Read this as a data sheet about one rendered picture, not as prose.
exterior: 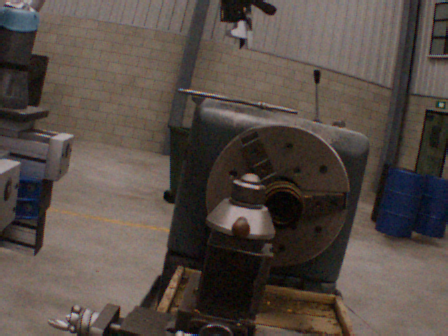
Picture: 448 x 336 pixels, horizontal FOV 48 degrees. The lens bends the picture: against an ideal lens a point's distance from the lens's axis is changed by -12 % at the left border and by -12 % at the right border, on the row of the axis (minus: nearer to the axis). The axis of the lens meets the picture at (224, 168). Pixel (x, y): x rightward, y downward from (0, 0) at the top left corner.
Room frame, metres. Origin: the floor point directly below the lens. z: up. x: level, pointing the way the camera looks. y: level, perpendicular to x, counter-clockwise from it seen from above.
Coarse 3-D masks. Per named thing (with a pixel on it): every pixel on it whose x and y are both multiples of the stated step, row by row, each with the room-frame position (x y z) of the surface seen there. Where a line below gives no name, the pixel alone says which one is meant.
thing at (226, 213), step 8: (224, 200) 0.63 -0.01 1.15; (216, 208) 0.63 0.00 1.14; (224, 208) 0.62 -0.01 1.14; (232, 208) 0.61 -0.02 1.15; (240, 208) 0.61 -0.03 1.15; (248, 208) 0.62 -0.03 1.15; (264, 208) 0.64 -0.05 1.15; (208, 216) 0.63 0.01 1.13; (216, 216) 0.62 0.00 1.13; (224, 216) 0.61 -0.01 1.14; (232, 216) 0.61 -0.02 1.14; (248, 216) 0.61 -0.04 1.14; (256, 216) 0.61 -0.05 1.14; (264, 216) 0.62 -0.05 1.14; (208, 224) 0.62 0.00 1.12; (216, 224) 0.61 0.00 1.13; (224, 224) 0.60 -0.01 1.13; (256, 224) 0.61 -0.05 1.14; (264, 224) 0.61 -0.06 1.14; (272, 224) 0.63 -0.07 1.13; (224, 232) 0.60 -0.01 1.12; (256, 232) 0.60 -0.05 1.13; (264, 232) 0.61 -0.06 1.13; (272, 232) 0.62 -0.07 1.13
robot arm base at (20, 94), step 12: (0, 72) 1.10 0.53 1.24; (12, 72) 1.12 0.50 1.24; (24, 72) 1.15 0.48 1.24; (0, 84) 1.10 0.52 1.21; (12, 84) 1.12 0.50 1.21; (24, 84) 1.15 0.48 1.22; (0, 96) 1.09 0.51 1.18; (12, 96) 1.13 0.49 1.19; (24, 96) 1.15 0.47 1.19; (24, 108) 1.16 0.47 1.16
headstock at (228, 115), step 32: (192, 128) 1.38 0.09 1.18; (224, 128) 1.37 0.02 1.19; (320, 128) 1.39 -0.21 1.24; (192, 160) 1.37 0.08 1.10; (352, 160) 1.36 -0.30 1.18; (192, 192) 1.37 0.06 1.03; (352, 192) 1.36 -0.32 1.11; (192, 224) 1.37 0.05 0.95; (352, 224) 1.38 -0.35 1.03; (192, 256) 1.37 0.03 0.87; (320, 256) 1.36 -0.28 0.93
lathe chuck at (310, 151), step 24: (240, 144) 1.21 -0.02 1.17; (264, 144) 1.21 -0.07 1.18; (288, 144) 1.21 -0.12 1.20; (312, 144) 1.21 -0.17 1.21; (216, 168) 1.21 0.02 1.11; (240, 168) 1.21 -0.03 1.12; (288, 168) 1.21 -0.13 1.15; (312, 168) 1.21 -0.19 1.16; (336, 168) 1.21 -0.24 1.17; (216, 192) 1.21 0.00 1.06; (312, 216) 1.21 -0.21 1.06; (336, 216) 1.21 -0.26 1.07; (288, 240) 1.21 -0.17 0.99; (312, 240) 1.21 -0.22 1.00; (288, 264) 1.21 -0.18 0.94
